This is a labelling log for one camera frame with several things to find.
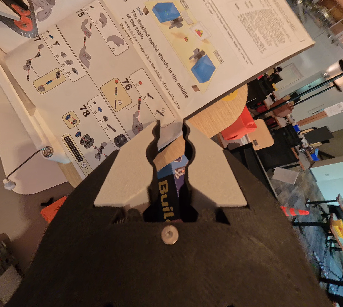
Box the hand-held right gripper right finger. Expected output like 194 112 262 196
182 120 247 209

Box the pale wooden panel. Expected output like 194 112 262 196
251 119 274 151

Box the orange traffic cone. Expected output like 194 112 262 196
280 205 310 217

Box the orange bin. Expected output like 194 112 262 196
221 106 257 141

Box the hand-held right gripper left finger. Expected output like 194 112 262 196
93 121 161 215

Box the instruction booklet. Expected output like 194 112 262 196
0 0 185 179

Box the large printed task sheet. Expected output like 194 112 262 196
88 0 316 120

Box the small orange piece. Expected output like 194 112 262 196
40 196 67 223

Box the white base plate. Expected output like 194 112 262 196
0 86 69 195

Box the blue robot kit box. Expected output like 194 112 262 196
157 155 189 223

